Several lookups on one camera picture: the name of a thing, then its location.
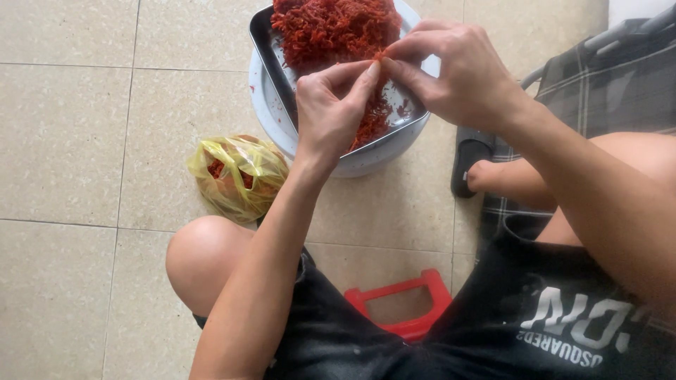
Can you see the person's left hand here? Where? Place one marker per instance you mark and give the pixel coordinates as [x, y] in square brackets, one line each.
[327, 111]

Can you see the person's right hand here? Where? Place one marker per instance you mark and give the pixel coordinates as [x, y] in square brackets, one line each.
[464, 79]

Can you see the small red shred strand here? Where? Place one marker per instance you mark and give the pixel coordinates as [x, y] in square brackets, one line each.
[379, 55]

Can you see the white plastic bucket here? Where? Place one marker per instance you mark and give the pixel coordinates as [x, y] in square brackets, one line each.
[266, 113]

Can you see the black slipper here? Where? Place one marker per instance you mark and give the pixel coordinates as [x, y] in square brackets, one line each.
[467, 153]

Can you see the rectangular metal tray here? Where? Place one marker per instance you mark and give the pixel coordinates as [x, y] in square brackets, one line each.
[274, 58]

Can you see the pile of red shreds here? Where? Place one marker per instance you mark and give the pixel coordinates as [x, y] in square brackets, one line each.
[332, 29]

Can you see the yellow plastic bag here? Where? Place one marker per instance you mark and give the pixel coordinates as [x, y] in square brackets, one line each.
[248, 182]

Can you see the person's right leg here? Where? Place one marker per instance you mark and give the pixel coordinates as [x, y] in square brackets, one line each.
[512, 179]

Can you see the person's leg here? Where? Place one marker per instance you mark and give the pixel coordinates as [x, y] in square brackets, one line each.
[206, 264]
[512, 179]

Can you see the dark red shred scraps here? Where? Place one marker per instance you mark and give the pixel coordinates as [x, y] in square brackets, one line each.
[216, 169]

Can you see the plaid fabric folding chair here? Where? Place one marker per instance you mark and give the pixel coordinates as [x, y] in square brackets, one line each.
[597, 89]

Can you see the red plastic stool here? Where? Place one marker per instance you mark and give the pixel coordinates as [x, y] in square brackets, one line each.
[359, 298]

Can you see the person's left leg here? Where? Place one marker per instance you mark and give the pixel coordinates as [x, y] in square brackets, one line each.
[206, 264]

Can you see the black printed shorts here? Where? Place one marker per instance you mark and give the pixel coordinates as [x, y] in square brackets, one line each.
[528, 327]

